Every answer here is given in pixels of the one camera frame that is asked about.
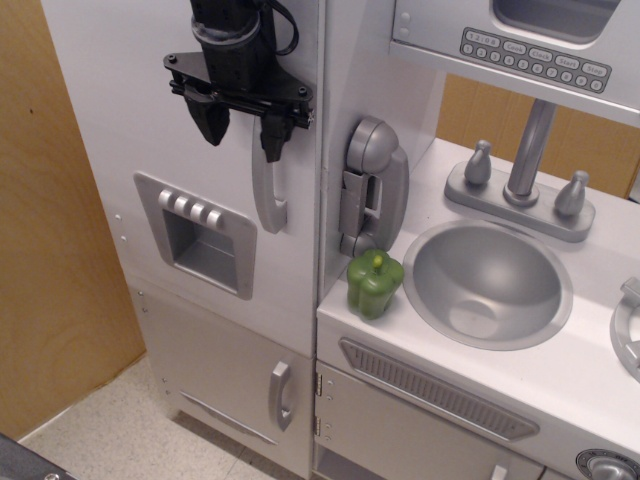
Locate silver oven knob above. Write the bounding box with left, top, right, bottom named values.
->
left=576, top=449, right=639, bottom=480

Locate black cable loop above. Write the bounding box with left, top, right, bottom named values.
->
left=269, top=0, right=300, bottom=57

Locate silver lower freezer handle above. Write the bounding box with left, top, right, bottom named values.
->
left=268, top=361, right=291, bottom=431

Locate silver toy wall phone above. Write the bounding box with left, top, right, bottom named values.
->
left=339, top=117, right=409, bottom=257

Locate green toy bell pepper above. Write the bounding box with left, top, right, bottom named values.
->
left=347, top=249, right=404, bottom=320

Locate silver ice dispenser panel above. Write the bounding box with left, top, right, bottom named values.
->
left=134, top=172, right=257, bottom=300

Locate white lower freezer door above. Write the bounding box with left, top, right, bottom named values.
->
left=129, top=284, right=313, bottom=478

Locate silver round sink bowl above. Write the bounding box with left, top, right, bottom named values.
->
left=404, top=220, right=573, bottom=351

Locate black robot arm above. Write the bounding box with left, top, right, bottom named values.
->
left=163, top=1, right=313, bottom=163

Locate silver toy faucet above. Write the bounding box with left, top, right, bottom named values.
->
left=445, top=99, right=595, bottom=243

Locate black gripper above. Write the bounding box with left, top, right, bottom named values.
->
left=163, top=34, right=313, bottom=163

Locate white toy microwave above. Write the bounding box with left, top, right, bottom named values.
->
left=390, top=1, right=639, bottom=126

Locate black case corner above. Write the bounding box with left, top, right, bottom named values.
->
left=1, top=435, right=74, bottom=480

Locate silver vent grille panel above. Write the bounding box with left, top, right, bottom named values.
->
left=339, top=338, right=539, bottom=441

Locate silver fridge handle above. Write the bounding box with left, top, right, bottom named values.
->
left=251, top=118, right=287, bottom=234

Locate white fridge door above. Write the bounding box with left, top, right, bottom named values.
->
left=43, top=1, right=320, bottom=356

